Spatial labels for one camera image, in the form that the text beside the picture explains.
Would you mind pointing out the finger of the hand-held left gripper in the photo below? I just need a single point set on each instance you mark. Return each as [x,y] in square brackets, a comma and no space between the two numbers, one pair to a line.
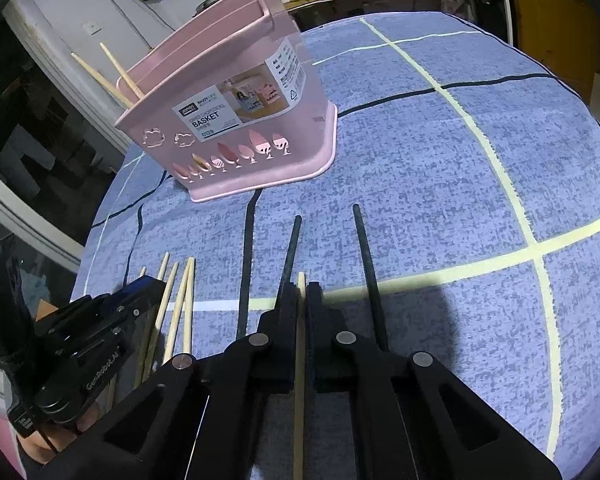
[142,292]

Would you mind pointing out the steel steamer pot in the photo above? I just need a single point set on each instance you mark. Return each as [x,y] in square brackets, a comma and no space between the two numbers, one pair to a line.
[211,1]

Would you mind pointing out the black chopstick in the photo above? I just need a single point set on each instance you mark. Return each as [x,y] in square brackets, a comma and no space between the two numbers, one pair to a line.
[367,270]
[291,260]

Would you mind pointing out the yellow wooden door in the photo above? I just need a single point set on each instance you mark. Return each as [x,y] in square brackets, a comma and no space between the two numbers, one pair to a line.
[555,15]

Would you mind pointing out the white wall switch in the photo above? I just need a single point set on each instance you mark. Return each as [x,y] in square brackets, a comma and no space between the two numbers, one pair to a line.
[91,27]

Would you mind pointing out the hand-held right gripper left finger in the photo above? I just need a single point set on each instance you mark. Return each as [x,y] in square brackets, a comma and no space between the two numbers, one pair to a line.
[280,350]

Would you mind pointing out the pink plastic chopstick basket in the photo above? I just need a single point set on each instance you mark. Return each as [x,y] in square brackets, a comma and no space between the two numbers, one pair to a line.
[240,125]

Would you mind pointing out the person's left hand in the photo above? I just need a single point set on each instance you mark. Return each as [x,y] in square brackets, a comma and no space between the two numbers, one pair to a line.
[40,447]

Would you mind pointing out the blue checked blanket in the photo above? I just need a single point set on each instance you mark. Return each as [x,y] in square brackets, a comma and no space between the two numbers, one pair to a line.
[430,210]

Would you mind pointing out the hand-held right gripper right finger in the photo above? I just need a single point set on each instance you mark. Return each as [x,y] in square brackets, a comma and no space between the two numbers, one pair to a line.
[325,350]

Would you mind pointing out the wooden chopstick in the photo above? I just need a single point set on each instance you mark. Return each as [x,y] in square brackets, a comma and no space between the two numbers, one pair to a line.
[147,340]
[97,76]
[177,310]
[162,315]
[300,410]
[189,310]
[142,272]
[120,67]

